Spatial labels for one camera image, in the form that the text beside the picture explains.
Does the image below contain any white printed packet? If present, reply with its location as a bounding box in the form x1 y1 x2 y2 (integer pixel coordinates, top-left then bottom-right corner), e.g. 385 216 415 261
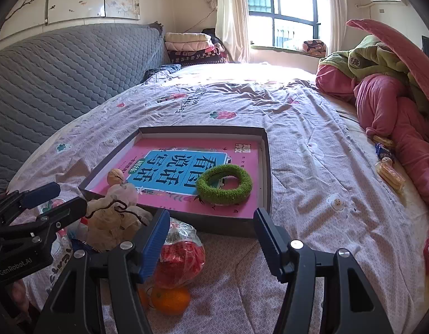
49 230 88 286

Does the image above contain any biscuit packet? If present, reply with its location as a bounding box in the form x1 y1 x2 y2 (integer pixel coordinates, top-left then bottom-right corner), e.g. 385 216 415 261
376 158 406 192
373 135 396 148

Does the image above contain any stack of folded blankets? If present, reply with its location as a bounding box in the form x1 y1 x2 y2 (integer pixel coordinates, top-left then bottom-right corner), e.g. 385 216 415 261
165 32 229 65

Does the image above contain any pink quilt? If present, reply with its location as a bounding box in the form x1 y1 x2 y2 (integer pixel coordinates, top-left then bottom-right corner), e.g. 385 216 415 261
315 19 429 223

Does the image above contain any dark blue pillow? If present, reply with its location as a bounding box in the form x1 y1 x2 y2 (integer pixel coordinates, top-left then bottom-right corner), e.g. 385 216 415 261
141 64 182 84

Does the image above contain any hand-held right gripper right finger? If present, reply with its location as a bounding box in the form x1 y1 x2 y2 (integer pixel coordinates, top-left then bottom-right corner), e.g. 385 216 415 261
253 207 393 334

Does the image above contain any blue snack packet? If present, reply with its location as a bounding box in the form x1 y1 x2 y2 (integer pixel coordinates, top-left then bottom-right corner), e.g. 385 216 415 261
375 143 396 163

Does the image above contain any beige cloth scrunchie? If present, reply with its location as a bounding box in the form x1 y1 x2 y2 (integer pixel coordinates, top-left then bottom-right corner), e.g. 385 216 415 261
86 183 154 253

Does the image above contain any window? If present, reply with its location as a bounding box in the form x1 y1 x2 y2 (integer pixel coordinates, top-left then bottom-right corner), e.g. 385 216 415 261
244 0 323 49

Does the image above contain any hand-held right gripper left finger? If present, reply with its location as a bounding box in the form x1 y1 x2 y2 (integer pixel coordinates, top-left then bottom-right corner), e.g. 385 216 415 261
33 208 171 334

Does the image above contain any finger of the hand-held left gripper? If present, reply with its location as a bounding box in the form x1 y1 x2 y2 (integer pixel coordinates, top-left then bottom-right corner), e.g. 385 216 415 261
0 197 88 247
0 182 61 230

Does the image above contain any red apple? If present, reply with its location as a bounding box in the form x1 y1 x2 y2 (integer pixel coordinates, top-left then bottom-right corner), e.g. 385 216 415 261
155 217 206 289

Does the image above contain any cream curtain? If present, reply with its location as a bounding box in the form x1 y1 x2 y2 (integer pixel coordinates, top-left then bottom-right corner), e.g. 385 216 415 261
324 0 347 56
208 0 252 64

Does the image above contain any floral bedsheet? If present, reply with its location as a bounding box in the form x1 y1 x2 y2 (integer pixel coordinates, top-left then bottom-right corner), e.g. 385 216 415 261
6 63 429 334

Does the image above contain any pink and blue book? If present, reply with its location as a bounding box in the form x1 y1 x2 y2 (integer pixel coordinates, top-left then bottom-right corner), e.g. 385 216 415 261
91 137 264 220

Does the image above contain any orange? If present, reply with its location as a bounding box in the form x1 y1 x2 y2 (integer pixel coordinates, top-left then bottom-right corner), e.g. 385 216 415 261
150 285 191 315

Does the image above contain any green blanket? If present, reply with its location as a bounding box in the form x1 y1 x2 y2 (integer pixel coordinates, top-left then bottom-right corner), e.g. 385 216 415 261
319 35 429 119

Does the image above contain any walnut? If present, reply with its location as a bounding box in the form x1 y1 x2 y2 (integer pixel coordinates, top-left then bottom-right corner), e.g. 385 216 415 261
107 168 126 185

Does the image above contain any grey quilted headboard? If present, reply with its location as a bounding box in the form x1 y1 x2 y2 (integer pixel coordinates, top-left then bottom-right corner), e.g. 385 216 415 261
0 24 166 195

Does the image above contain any green fuzzy scrunchie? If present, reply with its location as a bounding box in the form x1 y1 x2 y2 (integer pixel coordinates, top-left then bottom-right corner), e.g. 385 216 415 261
196 163 253 206

